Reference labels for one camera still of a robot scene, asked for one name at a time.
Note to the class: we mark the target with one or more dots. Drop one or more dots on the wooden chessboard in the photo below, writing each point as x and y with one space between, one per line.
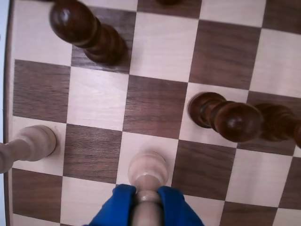
160 58

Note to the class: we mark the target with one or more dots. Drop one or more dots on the light wooden pawn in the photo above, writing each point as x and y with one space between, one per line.
33 143
148 167

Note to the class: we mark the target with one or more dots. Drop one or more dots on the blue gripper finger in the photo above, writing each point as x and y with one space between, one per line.
117 207
176 207

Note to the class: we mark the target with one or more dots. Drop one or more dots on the dark wooden pawn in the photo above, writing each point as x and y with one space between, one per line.
279 122
89 33
230 120

